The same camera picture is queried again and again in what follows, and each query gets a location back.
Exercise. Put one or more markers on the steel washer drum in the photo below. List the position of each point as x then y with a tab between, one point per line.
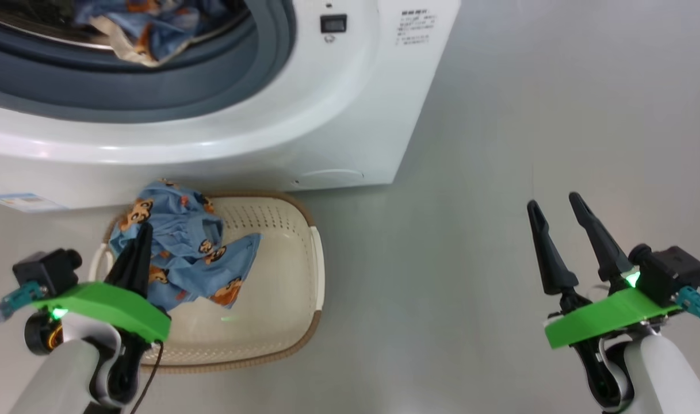
33	31

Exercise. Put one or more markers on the grey rubber door gasket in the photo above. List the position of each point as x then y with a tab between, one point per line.
154	86

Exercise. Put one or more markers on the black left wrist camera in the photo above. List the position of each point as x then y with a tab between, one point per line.
48	267

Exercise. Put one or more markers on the teal left camera connector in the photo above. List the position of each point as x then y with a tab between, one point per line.
19	299

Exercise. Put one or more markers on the black door lock socket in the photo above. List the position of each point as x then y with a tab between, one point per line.
333	23

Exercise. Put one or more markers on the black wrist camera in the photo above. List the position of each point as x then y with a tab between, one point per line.
672	270
48	267

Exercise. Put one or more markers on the teal camera connector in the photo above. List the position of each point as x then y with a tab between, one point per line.
697	307
19	299

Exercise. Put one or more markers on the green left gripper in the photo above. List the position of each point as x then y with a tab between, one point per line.
108	305

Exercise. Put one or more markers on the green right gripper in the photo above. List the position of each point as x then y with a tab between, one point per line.
608	316

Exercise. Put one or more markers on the printed text warning label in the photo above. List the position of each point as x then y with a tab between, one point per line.
416	27

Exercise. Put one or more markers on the white front-load washing machine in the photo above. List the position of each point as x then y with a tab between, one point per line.
338	115

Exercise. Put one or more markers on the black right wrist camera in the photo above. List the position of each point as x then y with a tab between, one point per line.
672	270

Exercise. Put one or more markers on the teal right camera connector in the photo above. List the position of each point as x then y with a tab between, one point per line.
697	307

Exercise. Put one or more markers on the blue energy label sticker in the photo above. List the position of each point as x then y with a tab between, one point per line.
22	202

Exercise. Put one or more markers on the cream perforated laundry basket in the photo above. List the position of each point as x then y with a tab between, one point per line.
280	276

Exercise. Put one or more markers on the blue bear print garment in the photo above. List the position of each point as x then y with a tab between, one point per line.
183	253
154	23

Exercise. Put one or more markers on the round white filter cover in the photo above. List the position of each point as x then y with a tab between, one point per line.
329	177

